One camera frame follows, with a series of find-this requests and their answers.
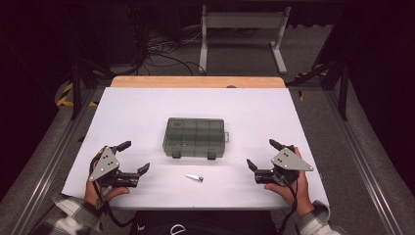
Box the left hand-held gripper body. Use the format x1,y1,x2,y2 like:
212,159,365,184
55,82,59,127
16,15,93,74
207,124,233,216
88,145,141,189

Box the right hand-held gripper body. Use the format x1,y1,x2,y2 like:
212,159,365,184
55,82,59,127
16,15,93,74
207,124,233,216
254,144,315,188

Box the grey transparent compartment storage box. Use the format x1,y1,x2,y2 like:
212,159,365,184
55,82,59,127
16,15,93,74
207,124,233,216
161,117,231,161

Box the person's left hand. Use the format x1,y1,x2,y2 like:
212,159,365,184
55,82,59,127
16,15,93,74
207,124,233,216
83,146,131,207

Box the person's right hand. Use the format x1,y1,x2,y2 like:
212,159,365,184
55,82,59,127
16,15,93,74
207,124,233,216
263,146,315,218

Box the white table board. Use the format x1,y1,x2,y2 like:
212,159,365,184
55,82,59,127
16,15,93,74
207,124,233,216
61,86,331,211

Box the black metal stand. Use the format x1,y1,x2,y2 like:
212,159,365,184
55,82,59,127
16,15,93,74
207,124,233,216
62,6,115,120
286,9,352,121

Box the yellow black floor tape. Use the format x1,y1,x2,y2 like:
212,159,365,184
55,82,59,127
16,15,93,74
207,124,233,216
55,81,99,108

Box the person's dark clothing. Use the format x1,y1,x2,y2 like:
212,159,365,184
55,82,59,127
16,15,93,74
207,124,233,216
128,210,279,235

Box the wooden table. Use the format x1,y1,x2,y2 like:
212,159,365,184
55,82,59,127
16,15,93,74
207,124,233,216
110,75,287,89

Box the white metal stand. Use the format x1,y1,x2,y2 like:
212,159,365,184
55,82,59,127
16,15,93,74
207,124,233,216
198,4,292,75

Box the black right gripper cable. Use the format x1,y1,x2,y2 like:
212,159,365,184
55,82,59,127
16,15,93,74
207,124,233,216
277,177,300,235

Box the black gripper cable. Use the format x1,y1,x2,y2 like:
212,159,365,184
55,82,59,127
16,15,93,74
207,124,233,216
89,151,137,229
277,177,300,235

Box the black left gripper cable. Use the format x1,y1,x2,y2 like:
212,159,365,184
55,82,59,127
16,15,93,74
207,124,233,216
89,151,137,229

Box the aluminium frame rail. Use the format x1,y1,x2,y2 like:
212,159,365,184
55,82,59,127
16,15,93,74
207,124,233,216
321,87,409,235
9,87,100,235

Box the tangle of black floor cables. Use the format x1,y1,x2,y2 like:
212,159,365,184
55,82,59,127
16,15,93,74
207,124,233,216
128,6,208,77

